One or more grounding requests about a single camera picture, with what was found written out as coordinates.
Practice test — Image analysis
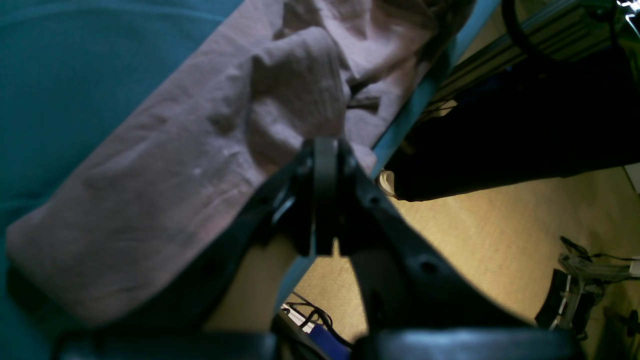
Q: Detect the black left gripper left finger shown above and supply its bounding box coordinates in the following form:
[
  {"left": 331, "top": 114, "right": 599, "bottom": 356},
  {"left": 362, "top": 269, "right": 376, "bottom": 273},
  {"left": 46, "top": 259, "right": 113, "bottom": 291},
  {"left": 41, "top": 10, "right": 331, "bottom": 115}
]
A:
[{"left": 52, "top": 137, "right": 330, "bottom": 360}]

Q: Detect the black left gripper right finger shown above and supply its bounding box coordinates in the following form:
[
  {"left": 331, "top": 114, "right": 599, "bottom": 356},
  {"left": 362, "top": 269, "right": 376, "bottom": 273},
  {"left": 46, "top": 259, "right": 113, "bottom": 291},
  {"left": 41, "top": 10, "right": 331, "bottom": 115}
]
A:
[{"left": 316, "top": 137, "right": 585, "bottom": 360}]

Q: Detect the pink T-shirt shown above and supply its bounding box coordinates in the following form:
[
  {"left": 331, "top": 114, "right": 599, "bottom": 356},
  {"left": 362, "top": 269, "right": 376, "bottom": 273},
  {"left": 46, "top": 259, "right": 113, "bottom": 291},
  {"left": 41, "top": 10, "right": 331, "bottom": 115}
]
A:
[{"left": 6, "top": 0, "right": 474, "bottom": 328}]

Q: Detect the teal table cloth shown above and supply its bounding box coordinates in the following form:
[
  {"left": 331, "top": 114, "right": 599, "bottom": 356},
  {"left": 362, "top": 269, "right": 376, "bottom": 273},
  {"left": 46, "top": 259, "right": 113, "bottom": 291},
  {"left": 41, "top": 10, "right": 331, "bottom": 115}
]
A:
[{"left": 0, "top": 0, "right": 501, "bottom": 360}]

